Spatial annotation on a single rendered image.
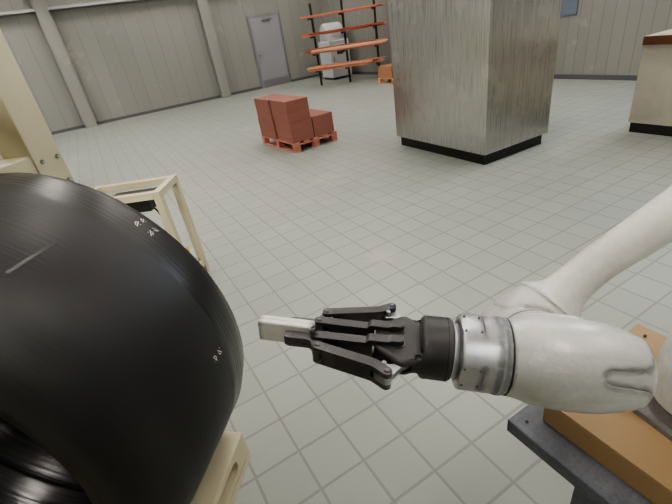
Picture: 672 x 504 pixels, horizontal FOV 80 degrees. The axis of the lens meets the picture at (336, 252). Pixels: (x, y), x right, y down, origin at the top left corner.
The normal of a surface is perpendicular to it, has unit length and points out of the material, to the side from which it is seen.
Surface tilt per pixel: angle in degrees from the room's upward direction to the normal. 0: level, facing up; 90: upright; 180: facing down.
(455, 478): 0
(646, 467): 4
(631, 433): 4
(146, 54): 90
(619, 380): 62
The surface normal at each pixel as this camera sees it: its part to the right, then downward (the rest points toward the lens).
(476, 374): -0.16, 0.50
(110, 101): 0.51, 0.36
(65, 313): 0.60, -0.42
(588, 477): -0.15, -0.86
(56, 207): 0.37, -0.77
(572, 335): -0.07, -0.69
